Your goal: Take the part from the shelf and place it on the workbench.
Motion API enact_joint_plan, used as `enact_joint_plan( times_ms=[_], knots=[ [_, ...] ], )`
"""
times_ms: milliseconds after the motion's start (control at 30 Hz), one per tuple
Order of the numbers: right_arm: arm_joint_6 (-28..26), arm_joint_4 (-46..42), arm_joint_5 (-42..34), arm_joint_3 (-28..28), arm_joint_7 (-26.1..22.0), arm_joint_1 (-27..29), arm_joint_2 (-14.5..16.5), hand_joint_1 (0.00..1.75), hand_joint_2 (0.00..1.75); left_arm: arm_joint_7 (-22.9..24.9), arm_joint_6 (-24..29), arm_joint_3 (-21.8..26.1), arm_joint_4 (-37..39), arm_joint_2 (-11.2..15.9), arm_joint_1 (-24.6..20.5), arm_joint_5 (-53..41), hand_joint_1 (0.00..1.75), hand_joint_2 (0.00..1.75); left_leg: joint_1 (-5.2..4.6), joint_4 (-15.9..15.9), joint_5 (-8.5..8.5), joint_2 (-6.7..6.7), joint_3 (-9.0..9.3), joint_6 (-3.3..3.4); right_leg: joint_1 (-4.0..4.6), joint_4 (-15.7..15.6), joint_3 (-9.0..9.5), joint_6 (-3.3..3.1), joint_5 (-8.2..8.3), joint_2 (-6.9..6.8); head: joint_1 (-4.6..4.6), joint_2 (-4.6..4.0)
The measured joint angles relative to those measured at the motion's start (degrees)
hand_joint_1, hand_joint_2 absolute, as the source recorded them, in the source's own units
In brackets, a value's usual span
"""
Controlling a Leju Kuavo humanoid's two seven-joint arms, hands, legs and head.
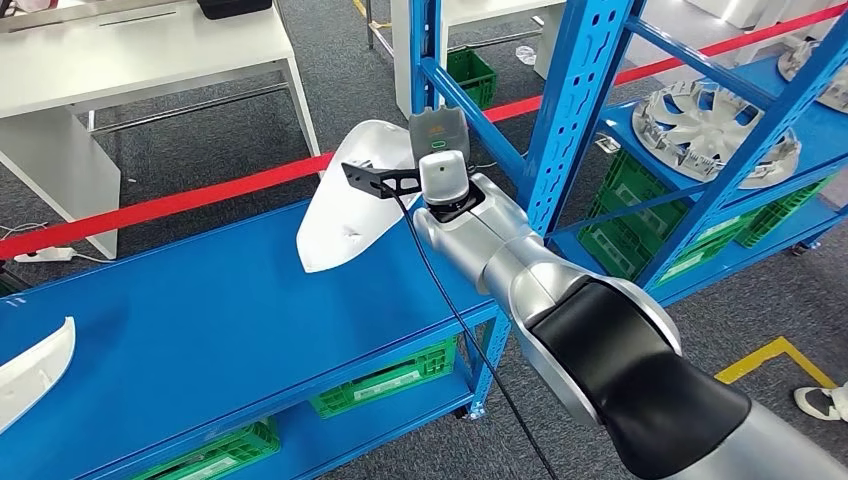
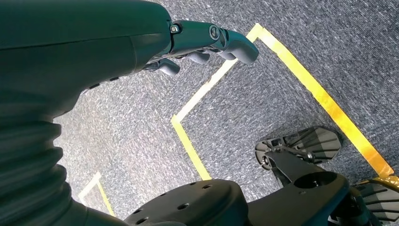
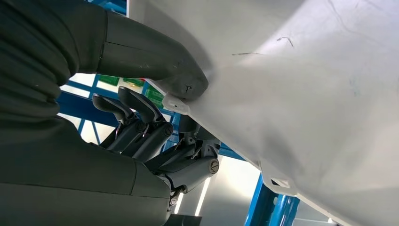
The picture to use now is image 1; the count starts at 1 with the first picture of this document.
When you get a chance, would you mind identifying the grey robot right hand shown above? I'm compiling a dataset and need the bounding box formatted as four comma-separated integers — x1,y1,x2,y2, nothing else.
408,105,472,167

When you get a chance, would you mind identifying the white plastic shell part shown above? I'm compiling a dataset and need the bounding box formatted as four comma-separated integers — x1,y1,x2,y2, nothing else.
0,316,77,435
296,119,425,275

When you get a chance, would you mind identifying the blue metal shelf rack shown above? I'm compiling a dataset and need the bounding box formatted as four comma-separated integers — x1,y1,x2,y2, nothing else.
0,0,647,480
548,3,848,309

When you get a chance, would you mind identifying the white desk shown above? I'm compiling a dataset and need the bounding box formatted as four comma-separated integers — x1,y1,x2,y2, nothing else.
0,0,323,261
390,0,564,121

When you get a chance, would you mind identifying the black case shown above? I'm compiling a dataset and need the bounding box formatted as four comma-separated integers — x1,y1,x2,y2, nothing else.
197,0,274,20

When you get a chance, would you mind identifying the silver wheel hubcap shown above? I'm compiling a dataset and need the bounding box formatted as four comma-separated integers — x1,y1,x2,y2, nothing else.
778,40,848,114
632,80,803,190

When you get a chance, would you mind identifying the red barrier belt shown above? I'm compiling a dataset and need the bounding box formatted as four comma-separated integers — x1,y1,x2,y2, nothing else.
0,3,848,261

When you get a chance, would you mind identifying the white cabinet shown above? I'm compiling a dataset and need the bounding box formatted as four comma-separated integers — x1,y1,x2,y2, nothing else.
682,0,776,29

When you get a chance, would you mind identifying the yellow floor tape square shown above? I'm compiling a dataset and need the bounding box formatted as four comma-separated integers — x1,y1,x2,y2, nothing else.
714,336,839,390

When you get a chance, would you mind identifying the white power strip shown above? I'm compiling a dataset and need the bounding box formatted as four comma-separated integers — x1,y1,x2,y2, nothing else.
13,246,75,264

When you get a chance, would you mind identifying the person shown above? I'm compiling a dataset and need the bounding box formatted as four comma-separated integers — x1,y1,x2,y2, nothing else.
793,382,848,423

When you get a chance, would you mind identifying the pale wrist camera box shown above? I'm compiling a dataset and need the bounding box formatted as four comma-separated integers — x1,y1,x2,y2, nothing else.
418,150,472,207

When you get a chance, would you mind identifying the black camera bracket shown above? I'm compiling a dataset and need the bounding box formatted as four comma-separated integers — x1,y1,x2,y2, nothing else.
341,160,425,200

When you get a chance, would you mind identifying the black cable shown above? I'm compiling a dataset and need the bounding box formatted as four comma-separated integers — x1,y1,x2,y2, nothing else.
380,184,561,480

